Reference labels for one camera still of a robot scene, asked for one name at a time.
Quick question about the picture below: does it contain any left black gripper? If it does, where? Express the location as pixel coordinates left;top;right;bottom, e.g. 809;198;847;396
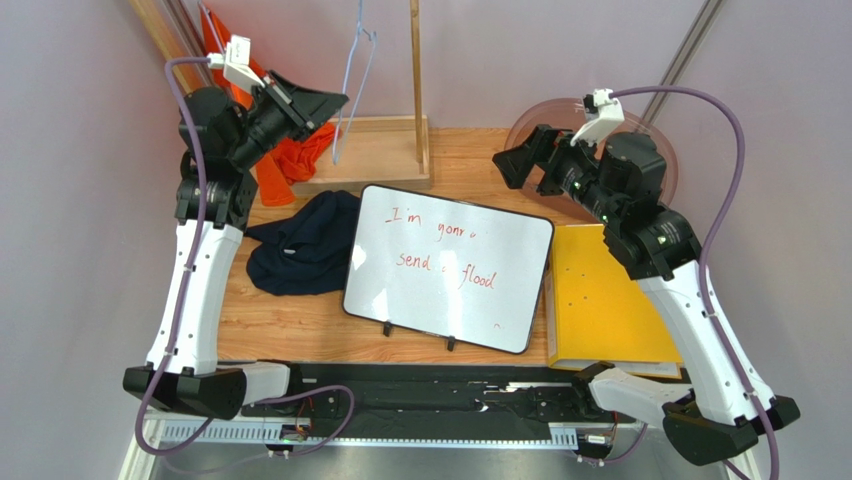
229;70;349;171

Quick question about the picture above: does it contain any orange t shirt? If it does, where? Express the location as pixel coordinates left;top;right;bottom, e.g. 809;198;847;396
202;5;335;207

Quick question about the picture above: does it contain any light blue wire hanger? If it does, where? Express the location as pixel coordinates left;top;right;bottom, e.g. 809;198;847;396
331;0;378;166

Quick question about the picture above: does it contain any navy blue t shirt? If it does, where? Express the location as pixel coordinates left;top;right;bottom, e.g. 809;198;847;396
245;191;361;296

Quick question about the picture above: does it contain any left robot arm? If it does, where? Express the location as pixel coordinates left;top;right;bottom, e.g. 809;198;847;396
123;71;348;420

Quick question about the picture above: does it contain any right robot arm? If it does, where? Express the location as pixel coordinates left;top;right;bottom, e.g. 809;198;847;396
493;125;801;466

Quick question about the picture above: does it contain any transparent plastic basin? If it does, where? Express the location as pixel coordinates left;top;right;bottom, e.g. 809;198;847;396
503;97;679;224

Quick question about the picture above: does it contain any wooden clothes rack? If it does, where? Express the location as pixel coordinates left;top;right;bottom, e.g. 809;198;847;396
130;1;432;197

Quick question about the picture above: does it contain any white dry erase board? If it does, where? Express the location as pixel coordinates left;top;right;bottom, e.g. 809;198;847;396
342;184;555;354

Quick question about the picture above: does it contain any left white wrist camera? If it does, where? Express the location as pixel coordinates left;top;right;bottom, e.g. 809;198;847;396
206;35;275;94

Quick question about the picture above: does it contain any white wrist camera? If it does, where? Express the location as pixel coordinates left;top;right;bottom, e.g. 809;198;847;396
570;89;625;147
206;35;275;94

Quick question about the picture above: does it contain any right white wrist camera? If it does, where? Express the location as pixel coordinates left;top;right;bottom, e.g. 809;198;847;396
570;89;625;147

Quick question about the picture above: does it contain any aluminium frame post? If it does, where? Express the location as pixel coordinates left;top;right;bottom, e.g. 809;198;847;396
632;0;727;133

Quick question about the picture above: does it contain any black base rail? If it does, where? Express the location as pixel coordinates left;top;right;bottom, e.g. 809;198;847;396
159;359;674;461

